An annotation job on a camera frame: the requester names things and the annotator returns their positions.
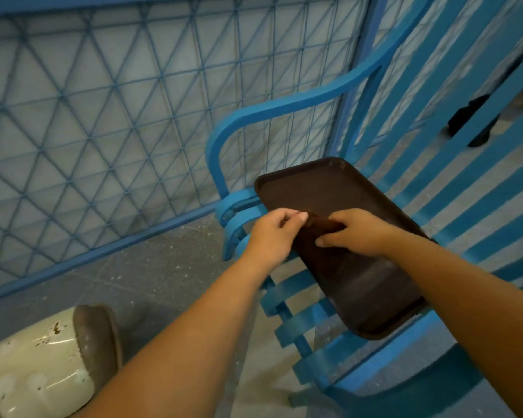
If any person's left hand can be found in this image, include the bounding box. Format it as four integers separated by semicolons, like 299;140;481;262
243;208;309;275

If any person's right hand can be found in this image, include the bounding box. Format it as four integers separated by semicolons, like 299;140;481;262
315;208;404;258

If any brown cleaning cloth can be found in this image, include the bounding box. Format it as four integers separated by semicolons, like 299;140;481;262
293;212;348;258

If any person's right forearm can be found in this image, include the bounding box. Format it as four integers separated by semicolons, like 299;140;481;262
386;228;523;418

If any person's left forearm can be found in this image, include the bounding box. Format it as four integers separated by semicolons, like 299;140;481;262
72;254;280;418

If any dark brown plastic tray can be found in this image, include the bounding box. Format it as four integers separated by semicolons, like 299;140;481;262
254;157;438;341

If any blue slatted metal bench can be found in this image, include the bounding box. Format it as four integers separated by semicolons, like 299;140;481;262
205;0;523;418

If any white ceramic pot brown rim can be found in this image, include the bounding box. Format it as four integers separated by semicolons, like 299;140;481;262
0;304;124;418

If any blue wire mesh fence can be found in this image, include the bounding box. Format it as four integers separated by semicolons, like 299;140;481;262
0;0;452;308

